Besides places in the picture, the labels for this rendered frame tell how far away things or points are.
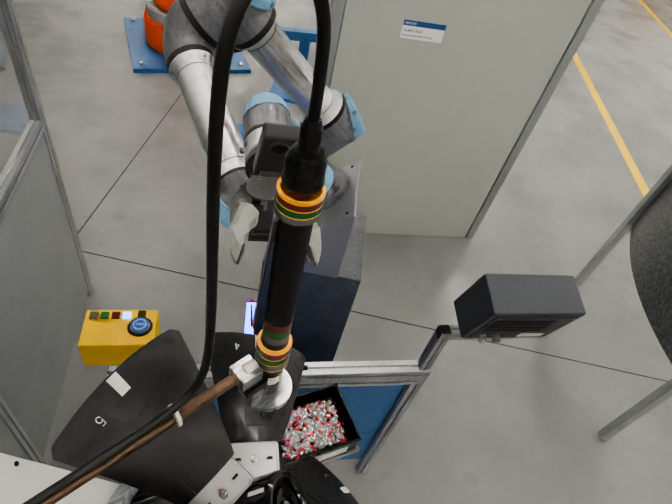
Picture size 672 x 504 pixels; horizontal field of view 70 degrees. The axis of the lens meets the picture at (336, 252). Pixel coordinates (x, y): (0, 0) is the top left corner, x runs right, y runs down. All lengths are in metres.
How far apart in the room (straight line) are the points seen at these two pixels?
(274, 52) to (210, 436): 0.76
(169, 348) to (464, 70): 2.09
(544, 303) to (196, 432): 0.88
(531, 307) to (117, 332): 0.99
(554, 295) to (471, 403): 1.33
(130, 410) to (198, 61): 0.65
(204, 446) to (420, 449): 1.66
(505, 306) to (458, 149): 1.68
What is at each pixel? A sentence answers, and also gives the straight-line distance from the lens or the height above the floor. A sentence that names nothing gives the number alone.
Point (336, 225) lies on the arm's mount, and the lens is 1.29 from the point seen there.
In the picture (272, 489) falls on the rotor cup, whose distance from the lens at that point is 0.86.
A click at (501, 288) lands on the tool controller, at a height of 1.24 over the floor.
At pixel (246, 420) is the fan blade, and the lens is 0.97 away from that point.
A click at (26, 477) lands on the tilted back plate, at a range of 0.92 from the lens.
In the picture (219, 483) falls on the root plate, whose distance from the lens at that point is 0.86.
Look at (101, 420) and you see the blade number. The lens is 0.76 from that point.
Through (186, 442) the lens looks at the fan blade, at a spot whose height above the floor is 1.33.
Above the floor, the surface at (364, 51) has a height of 1.16.
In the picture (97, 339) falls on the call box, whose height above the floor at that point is 1.07.
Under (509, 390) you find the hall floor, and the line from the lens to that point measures 2.73.
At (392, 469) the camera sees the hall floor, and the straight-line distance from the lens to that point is 2.31.
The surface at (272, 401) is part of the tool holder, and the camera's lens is 0.69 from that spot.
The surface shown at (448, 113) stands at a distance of 2.66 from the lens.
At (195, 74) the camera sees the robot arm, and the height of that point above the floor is 1.60.
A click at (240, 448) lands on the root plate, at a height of 1.18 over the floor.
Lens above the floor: 2.08
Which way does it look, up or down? 45 degrees down
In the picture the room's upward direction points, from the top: 15 degrees clockwise
